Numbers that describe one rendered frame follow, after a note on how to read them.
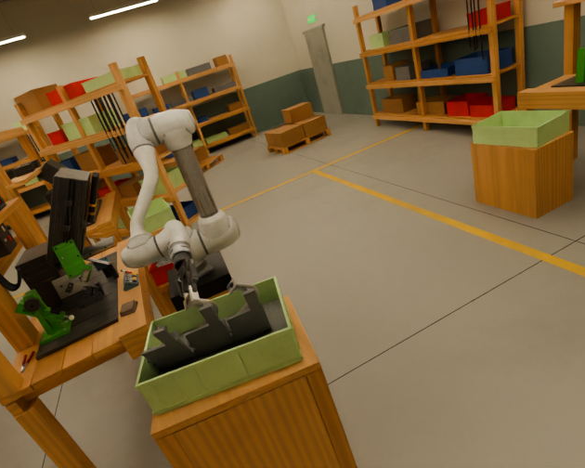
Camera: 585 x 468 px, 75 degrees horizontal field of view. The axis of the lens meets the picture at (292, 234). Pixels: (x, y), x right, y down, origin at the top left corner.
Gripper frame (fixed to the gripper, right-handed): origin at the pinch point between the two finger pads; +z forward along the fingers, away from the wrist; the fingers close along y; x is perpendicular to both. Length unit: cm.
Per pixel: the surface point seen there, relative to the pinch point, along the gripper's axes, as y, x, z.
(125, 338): -62, -1, -25
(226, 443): -39, 25, 39
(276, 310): -5.6, 45.3, -1.7
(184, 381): -24.4, 4.0, 20.1
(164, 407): -38.0, 1.6, 22.8
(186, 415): -32.9, 6.8, 29.3
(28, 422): -109, -30, -11
